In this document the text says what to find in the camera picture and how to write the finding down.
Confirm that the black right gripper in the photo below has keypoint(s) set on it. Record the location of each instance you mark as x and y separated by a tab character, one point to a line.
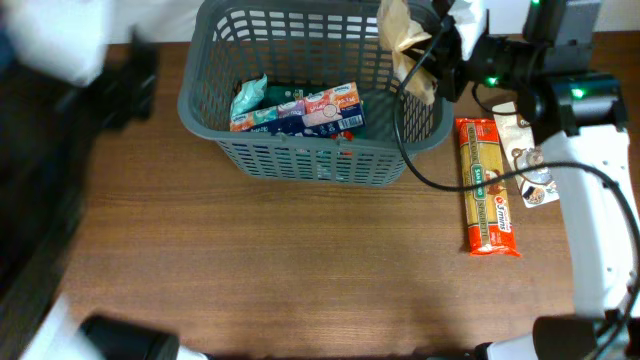
451	65

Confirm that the light blue tissue pack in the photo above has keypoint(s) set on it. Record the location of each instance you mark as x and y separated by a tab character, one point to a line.
250	96

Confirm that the San Remo spaghetti pack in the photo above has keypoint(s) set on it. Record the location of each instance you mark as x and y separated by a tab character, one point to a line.
489	225

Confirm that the Pantree pouch dark contents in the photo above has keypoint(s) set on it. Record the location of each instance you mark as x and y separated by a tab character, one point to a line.
536	187

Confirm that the grey plastic basket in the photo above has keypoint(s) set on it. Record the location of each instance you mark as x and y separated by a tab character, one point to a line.
305	47

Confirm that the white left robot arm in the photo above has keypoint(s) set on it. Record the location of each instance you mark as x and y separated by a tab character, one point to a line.
58	95

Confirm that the Pantree pouch white contents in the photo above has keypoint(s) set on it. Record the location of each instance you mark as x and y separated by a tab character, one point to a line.
397	32

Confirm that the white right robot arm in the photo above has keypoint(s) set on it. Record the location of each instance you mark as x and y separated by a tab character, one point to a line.
579	120

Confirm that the colourful Kleenex tissue multipack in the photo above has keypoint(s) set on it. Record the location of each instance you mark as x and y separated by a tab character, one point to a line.
305	112

